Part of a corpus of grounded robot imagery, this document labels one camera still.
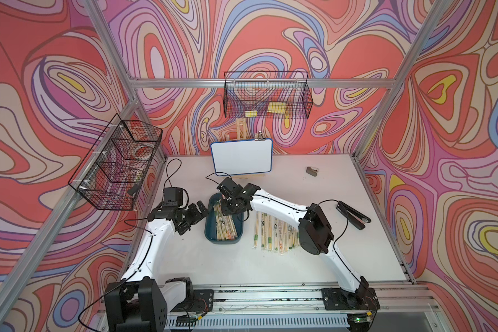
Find black wire basket left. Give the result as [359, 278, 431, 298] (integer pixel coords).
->
[68, 115, 163, 211]

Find teal plastic storage box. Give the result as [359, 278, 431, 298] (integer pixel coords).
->
[204, 193, 244, 244]

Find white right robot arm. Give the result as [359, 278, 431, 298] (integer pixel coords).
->
[217, 177, 376, 304]

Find yellow sticky note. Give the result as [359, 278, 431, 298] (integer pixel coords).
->
[267, 102, 288, 115]

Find black wire basket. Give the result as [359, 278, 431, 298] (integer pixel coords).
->
[224, 69, 313, 119]
[68, 115, 163, 211]

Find aluminium frame post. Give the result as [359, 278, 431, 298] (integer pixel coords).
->
[354, 0, 445, 160]

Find wooden whiteboard easel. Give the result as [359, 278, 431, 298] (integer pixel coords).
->
[226, 118, 264, 179]

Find olive and white stapler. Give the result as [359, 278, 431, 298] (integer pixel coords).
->
[306, 167, 319, 177]

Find green circuit board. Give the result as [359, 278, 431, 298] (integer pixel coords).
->
[176, 315, 202, 328]

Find blue framed whiteboard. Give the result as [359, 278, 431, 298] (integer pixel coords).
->
[210, 138, 273, 176]

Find wrapped chopsticks in box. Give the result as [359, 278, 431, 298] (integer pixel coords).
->
[214, 201, 238, 241]

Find chopsticks pair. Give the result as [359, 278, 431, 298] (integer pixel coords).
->
[266, 214, 273, 252]
[253, 212, 261, 248]
[260, 212, 267, 250]

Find black wire basket back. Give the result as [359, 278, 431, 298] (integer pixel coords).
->
[224, 69, 313, 119]

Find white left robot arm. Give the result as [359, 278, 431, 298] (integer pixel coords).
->
[103, 187, 208, 331]

